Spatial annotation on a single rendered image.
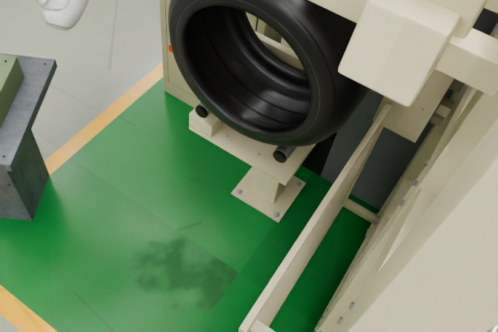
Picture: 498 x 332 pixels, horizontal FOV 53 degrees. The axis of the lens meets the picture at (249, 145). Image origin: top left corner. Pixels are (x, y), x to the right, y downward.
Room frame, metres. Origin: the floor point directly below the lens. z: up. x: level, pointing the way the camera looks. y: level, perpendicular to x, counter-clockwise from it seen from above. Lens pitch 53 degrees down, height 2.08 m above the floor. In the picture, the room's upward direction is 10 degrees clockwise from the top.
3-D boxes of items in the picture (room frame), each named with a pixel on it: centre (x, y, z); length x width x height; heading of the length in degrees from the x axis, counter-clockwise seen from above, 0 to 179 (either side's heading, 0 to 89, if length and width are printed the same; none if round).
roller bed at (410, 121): (1.12, -0.48, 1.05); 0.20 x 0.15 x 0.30; 155
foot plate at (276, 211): (1.32, -0.13, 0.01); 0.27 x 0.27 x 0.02; 65
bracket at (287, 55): (1.24, -0.12, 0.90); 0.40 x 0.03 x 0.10; 65
